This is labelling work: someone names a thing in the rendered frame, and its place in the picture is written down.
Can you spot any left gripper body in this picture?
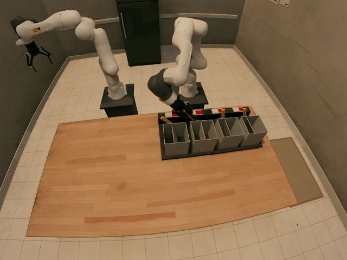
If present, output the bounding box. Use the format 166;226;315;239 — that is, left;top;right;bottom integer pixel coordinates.
169;96;185;111

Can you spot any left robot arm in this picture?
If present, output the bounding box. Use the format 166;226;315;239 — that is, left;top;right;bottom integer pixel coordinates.
147;17;208;105

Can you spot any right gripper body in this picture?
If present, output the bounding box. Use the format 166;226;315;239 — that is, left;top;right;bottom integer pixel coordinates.
25;41;40;56

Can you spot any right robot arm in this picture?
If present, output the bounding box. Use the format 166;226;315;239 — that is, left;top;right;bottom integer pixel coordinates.
10;10;127;100

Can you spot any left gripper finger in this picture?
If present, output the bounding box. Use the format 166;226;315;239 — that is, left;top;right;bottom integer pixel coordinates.
181;100;196;120
172;108;192;121

